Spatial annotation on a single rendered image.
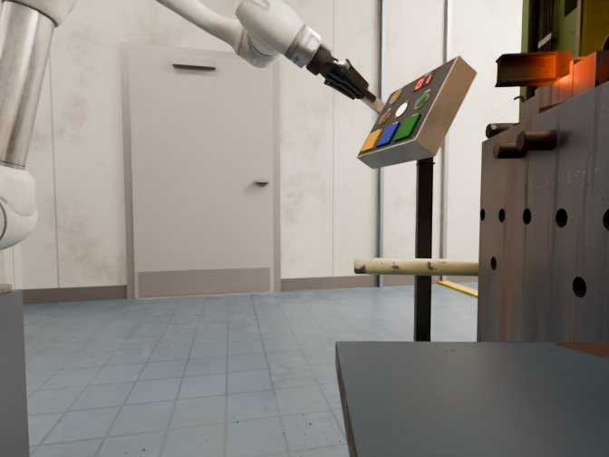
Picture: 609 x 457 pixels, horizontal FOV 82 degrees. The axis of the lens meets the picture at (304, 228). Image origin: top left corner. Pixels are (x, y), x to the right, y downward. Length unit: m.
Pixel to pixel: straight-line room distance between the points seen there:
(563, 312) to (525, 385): 0.34
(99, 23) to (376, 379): 3.70
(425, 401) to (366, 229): 3.37
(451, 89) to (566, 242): 0.66
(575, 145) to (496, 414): 0.41
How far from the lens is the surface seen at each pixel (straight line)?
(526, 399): 0.23
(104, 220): 3.46
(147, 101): 3.44
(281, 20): 0.96
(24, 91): 1.11
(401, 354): 0.25
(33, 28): 1.14
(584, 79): 0.68
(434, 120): 1.06
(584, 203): 0.53
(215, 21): 1.11
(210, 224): 3.25
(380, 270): 0.97
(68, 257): 3.58
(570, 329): 0.56
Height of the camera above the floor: 0.78
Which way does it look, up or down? 3 degrees down
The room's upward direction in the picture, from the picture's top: straight up
